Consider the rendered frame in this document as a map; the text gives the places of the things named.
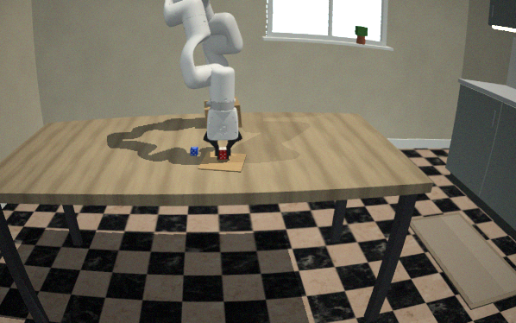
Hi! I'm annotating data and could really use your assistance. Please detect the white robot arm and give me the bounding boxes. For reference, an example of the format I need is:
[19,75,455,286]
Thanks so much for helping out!
[163,0,243,111]

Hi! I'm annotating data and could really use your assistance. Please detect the red die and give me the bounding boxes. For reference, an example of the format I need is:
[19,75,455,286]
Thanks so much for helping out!
[219,149,227,160]

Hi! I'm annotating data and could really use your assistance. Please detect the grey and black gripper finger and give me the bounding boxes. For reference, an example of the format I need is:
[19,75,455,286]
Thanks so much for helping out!
[226,131,242,159]
[204,131,219,159]

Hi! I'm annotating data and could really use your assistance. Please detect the brown mat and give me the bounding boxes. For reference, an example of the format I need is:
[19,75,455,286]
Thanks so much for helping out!
[198,152,247,173]

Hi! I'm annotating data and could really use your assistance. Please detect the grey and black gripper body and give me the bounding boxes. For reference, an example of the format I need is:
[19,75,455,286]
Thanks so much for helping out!
[207,107,238,141]

